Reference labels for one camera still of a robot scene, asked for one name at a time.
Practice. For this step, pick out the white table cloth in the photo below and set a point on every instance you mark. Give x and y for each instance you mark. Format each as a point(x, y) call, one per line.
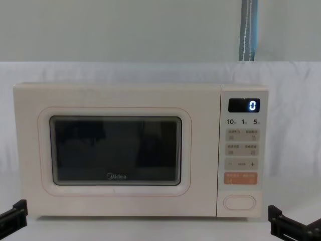
point(155, 231)

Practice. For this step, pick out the cream microwave oven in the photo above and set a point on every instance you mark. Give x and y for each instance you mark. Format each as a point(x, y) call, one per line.
point(120, 98)

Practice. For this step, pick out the oven control panel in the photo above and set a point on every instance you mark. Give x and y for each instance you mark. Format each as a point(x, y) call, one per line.
point(242, 155)

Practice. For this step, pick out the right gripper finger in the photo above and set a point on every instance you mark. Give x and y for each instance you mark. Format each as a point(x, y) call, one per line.
point(277, 223)

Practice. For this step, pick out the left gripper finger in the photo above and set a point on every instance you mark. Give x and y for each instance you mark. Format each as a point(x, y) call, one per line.
point(20, 212)

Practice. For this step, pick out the white curtain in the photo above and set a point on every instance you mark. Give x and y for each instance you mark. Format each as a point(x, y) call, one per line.
point(291, 130)

